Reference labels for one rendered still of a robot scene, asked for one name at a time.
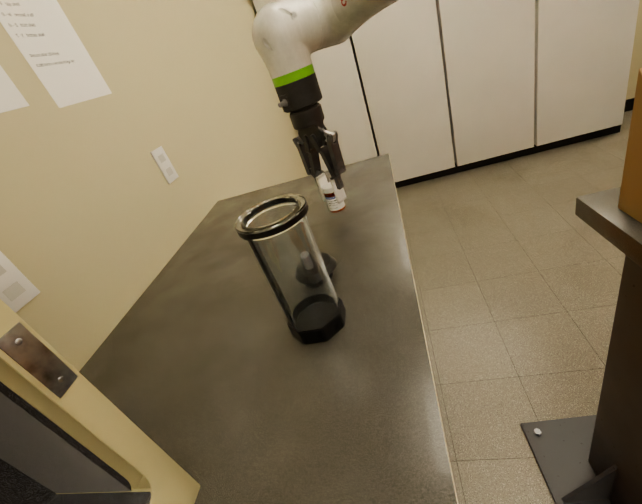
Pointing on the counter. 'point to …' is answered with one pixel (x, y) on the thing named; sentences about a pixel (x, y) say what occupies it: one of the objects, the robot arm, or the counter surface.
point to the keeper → (37, 359)
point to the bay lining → (35, 454)
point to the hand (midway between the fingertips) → (331, 188)
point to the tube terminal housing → (88, 417)
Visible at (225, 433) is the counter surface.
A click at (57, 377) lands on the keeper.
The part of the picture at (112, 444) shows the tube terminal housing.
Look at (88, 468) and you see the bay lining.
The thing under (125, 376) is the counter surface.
